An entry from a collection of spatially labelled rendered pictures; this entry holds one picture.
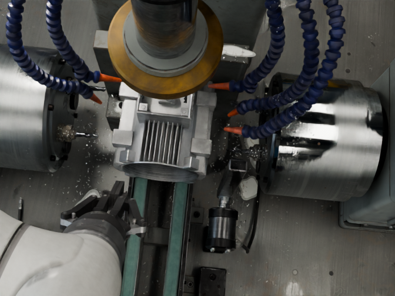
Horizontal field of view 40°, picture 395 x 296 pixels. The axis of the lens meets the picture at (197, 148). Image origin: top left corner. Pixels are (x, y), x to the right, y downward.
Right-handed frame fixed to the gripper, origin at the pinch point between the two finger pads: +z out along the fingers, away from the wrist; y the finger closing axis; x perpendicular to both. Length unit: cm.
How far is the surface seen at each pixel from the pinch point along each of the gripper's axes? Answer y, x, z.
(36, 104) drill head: 16.8, -12.1, 9.8
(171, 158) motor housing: -8.2, -3.7, 12.9
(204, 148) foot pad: -14.4, -5.6, 16.0
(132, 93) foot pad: 1.0, -14.1, 20.9
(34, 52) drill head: 19.9, -20.6, 17.9
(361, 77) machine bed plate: -54, -19, 55
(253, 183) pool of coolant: -27.9, 8.2, 39.6
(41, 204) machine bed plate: 22.2, 17.1, 34.5
